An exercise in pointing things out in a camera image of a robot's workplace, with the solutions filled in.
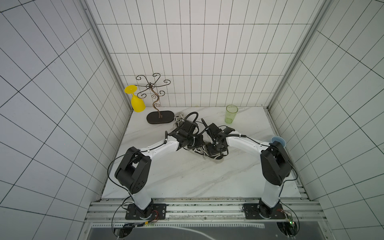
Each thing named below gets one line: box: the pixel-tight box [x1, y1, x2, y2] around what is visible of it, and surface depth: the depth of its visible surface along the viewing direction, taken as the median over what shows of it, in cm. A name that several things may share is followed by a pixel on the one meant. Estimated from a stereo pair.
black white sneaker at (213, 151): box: [192, 142, 228, 163], surface depth 83 cm
